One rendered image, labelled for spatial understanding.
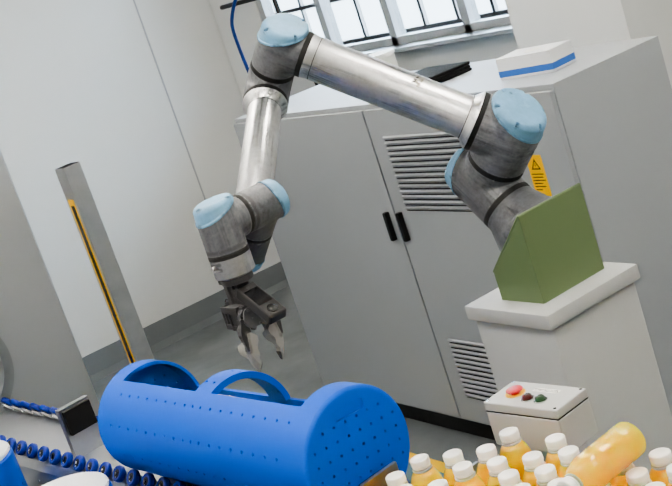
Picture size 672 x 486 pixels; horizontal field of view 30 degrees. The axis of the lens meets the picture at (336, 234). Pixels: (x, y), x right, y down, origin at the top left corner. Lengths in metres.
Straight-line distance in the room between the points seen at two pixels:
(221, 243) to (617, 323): 1.09
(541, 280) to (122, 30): 5.29
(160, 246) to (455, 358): 3.43
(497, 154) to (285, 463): 0.98
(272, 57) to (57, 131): 4.79
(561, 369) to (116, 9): 5.41
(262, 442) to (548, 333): 0.81
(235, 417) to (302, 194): 2.82
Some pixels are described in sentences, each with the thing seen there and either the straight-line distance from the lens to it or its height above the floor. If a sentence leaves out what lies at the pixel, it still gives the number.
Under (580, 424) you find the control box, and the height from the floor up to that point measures 1.04.
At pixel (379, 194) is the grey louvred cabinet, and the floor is 1.08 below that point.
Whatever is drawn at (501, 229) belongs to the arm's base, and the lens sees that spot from 3.14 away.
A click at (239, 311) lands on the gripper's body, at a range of 2.67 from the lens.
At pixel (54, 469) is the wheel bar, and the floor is 0.93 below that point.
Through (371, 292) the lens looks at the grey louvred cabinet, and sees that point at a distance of 5.33.
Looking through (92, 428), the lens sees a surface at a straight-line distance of 3.75.
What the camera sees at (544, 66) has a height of 1.47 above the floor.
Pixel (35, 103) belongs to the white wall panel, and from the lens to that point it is 7.79.
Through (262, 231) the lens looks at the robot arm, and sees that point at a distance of 2.72.
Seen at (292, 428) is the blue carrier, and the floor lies 1.20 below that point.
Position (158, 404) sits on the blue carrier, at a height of 1.20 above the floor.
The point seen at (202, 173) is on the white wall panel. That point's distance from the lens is 8.20.
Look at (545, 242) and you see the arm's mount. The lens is 3.11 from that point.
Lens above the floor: 2.10
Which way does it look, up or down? 13 degrees down
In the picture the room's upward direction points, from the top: 19 degrees counter-clockwise
